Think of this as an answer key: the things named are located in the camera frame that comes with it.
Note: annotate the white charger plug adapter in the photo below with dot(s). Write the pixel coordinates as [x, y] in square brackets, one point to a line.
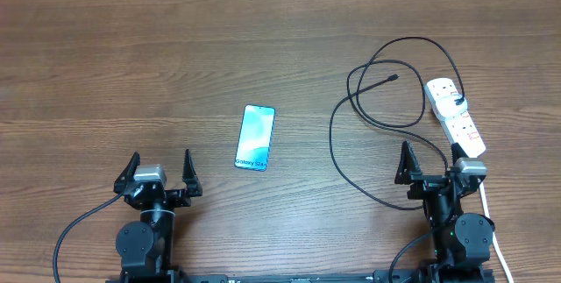
[451, 106]

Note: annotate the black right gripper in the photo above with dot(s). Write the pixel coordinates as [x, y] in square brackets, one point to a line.
[422, 184]

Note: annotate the white power strip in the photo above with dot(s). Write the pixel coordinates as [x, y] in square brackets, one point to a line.
[460, 129]

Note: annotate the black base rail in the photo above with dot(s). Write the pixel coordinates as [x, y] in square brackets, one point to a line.
[378, 276]

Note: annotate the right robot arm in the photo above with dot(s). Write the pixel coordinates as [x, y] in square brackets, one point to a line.
[461, 240]

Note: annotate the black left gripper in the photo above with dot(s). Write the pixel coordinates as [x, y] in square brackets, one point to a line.
[181, 197]

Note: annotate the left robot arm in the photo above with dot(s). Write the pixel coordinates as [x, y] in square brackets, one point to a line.
[145, 246]

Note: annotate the blue Galaxy smartphone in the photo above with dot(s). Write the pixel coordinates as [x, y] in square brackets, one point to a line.
[255, 138]

